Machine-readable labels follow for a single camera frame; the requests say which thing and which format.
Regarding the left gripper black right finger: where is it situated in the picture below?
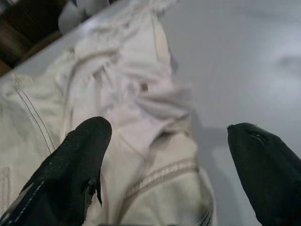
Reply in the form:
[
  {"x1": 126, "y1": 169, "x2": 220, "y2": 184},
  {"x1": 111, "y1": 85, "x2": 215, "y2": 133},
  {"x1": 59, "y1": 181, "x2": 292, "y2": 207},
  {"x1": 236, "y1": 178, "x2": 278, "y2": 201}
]
[{"x1": 227, "y1": 121, "x2": 301, "y2": 226}]

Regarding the white shirt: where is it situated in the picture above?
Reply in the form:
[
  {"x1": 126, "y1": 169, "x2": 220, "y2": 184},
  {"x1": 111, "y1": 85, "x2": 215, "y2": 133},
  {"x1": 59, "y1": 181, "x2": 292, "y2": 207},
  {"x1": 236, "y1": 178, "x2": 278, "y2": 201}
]
[{"x1": 0, "y1": 0, "x2": 218, "y2": 226}]

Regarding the grey rounded object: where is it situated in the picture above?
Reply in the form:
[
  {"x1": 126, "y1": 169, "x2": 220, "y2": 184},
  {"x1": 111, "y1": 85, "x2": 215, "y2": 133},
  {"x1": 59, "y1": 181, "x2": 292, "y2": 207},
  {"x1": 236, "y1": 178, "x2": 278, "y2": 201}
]
[{"x1": 58, "y1": 0, "x2": 111, "y2": 33}]

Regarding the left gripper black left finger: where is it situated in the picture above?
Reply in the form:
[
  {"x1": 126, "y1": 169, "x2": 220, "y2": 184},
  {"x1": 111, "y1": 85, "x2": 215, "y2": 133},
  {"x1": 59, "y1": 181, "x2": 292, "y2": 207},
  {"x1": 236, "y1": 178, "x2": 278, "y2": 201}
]
[{"x1": 0, "y1": 116, "x2": 112, "y2": 226}]

